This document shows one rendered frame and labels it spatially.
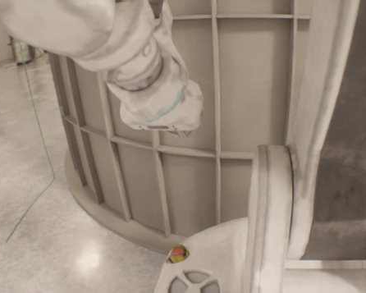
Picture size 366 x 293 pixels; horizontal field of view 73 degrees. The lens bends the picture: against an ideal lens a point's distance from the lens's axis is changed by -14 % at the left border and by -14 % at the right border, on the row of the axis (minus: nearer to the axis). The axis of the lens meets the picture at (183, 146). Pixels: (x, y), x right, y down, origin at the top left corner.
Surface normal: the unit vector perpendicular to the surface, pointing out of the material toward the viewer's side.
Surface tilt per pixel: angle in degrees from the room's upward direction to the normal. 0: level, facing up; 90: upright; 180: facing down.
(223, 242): 0
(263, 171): 24
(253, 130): 90
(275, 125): 90
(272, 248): 64
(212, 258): 0
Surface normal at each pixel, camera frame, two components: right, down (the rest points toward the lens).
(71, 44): -0.04, 1.00
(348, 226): -0.20, 0.15
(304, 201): -0.22, -0.07
